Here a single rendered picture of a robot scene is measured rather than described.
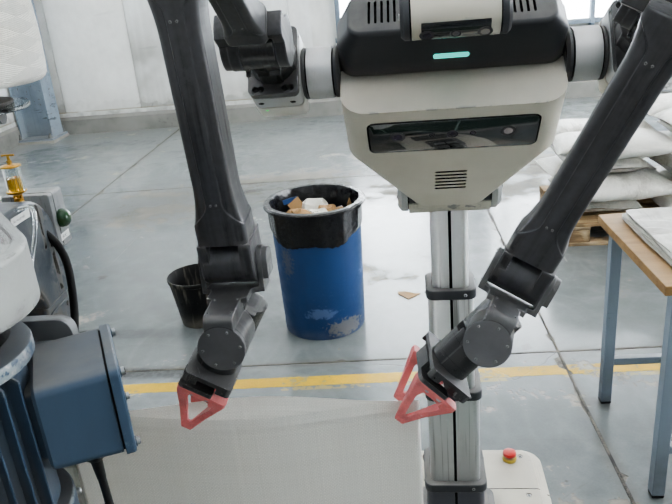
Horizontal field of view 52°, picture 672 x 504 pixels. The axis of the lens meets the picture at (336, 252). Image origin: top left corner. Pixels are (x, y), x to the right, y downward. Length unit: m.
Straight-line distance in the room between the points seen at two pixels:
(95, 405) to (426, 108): 0.76
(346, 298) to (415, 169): 1.99
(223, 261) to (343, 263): 2.35
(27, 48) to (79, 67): 8.90
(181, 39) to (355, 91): 0.53
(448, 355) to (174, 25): 0.51
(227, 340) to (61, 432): 0.24
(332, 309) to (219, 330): 2.46
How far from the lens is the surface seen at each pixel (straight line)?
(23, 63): 0.69
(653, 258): 2.26
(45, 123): 9.65
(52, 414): 0.64
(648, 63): 0.76
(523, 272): 0.88
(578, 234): 4.36
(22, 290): 0.60
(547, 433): 2.72
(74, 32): 9.56
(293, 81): 1.21
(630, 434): 2.77
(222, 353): 0.83
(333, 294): 3.22
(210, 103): 0.77
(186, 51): 0.76
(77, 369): 0.64
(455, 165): 1.32
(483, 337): 0.82
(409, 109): 1.19
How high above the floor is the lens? 1.60
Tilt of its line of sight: 21 degrees down
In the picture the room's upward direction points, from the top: 5 degrees counter-clockwise
